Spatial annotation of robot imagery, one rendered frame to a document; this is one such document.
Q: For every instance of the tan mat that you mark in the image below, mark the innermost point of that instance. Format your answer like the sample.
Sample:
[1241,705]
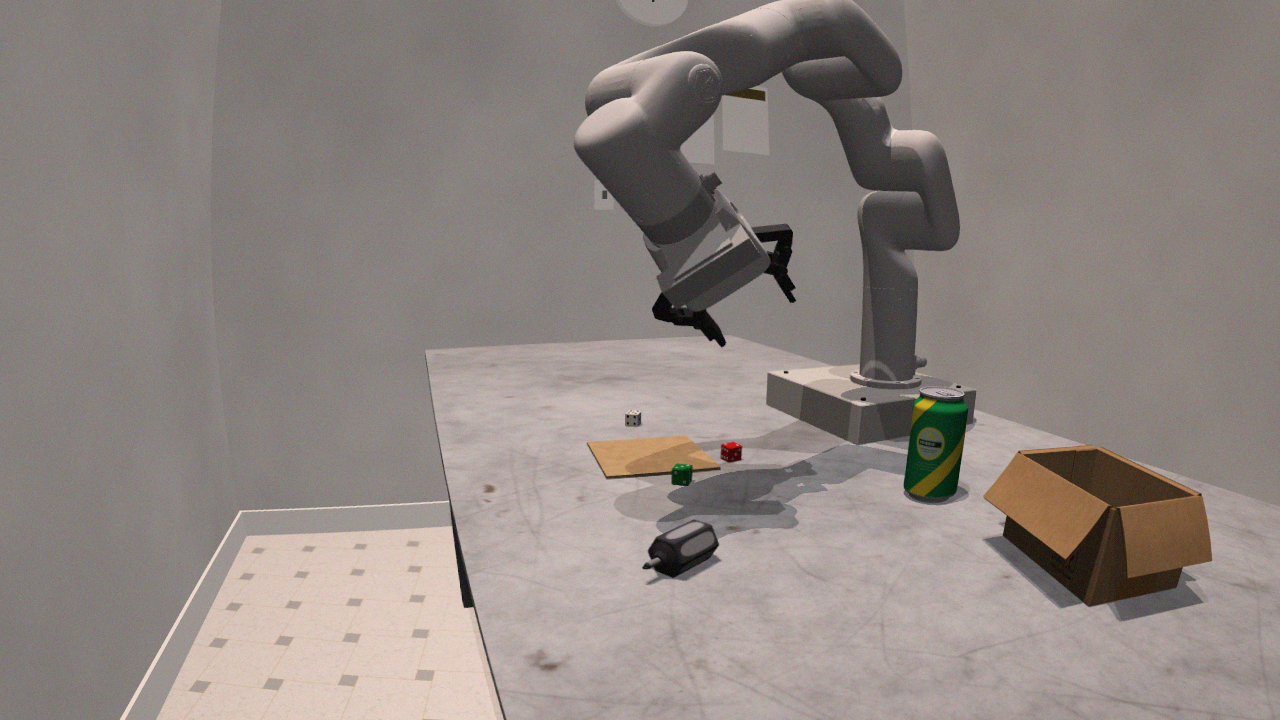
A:
[649,456]

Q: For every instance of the green soda can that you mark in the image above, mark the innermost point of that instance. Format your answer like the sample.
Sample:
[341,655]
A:
[936,443]

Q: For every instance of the green die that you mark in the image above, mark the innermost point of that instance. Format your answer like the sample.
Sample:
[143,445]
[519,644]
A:
[682,474]

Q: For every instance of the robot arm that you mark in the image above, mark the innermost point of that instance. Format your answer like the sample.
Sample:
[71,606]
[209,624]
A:
[651,107]

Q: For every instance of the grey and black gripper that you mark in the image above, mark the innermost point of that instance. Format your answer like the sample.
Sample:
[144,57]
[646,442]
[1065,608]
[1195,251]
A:
[770,263]

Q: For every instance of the open brown cardboard box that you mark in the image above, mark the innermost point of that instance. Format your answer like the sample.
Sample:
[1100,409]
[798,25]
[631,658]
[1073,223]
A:
[1151,537]

